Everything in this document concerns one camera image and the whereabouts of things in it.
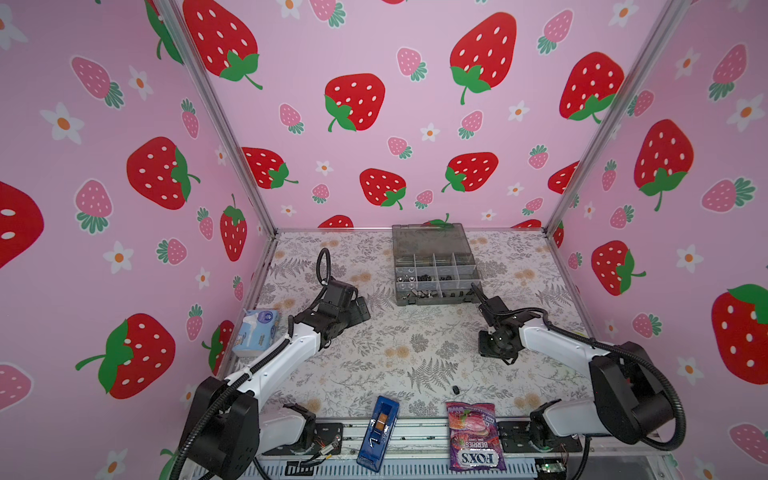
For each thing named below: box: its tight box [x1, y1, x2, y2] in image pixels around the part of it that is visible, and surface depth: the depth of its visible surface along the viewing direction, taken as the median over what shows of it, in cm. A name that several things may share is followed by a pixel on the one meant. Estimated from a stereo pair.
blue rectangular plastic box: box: [356, 396, 400, 473], surface depth 72 cm
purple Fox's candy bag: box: [446, 402, 507, 472], surface depth 73 cm
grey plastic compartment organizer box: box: [392, 223, 480, 306], surface depth 109 cm
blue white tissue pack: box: [232, 310, 279, 357], surface depth 89 cm
